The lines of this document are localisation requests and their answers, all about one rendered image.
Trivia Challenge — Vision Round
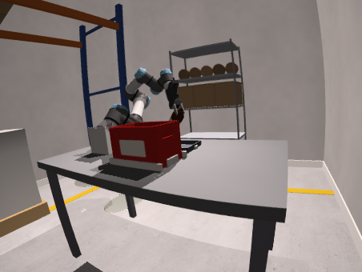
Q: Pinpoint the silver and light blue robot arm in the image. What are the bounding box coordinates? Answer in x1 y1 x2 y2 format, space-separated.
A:
96 68 173 130

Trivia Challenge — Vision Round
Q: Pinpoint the red plastic crate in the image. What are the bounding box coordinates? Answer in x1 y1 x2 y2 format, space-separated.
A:
109 121 183 168

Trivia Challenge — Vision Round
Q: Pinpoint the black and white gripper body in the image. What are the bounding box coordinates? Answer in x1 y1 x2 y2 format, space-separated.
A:
163 78 182 109

